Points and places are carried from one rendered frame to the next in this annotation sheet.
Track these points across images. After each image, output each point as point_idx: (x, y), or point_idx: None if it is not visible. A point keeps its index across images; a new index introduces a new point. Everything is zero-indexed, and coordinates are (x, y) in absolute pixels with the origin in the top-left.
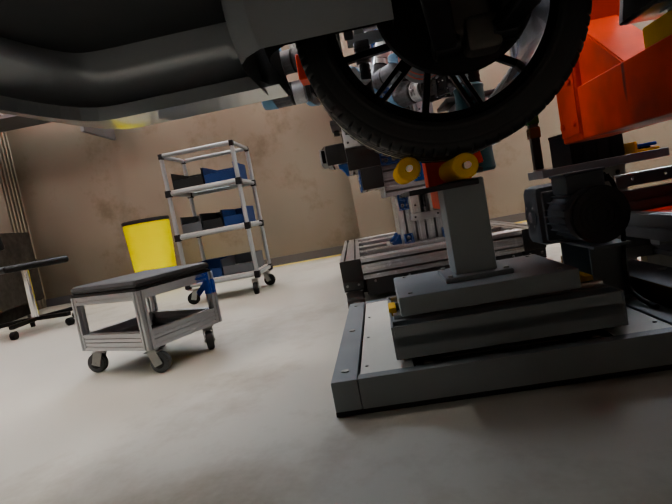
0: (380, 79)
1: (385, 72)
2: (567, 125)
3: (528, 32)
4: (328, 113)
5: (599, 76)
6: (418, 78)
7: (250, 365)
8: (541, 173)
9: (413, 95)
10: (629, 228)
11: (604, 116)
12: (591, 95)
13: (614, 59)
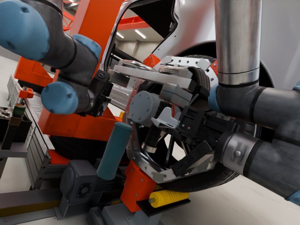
0: (71, 61)
1: (85, 61)
2: (60, 126)
3: None
4: (224, 181)
5: (104, 118)
6: None
7: None
8: (24, 154)
9: (88, 109)
10: (52, 174)
11: (98, 134)
12: (93, 122)
13: (112, 116)
